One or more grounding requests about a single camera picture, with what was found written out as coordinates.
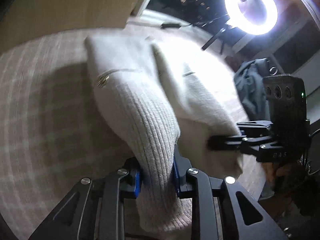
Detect cream knit sweater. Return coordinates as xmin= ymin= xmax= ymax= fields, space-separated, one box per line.
xmin=85 ymin=34 xmax=247 ymax=233

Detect person's right hand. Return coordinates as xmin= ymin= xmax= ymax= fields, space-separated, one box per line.
xmin=261 ymin=163 xmax=292 ymax=188

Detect dark teal jacket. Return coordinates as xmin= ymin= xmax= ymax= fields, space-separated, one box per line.
xmin=234 ymin=59 xmax=270 ymax=121

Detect plaid beige floor mat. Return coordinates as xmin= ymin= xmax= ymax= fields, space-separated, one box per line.
xmin=1 ymin=25 xmax=265 ymax=239

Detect light plywood board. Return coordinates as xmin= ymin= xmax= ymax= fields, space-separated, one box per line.
xmin=1 ymin=0 xmax=136 ymax=52

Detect white window frame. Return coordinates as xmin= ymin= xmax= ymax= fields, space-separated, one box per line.
xmin=131 ymin=0 xmax=199 ymax=23

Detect white ring light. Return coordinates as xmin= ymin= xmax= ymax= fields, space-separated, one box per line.
xmin=225 ymin=0 xmax=278 ymax=35

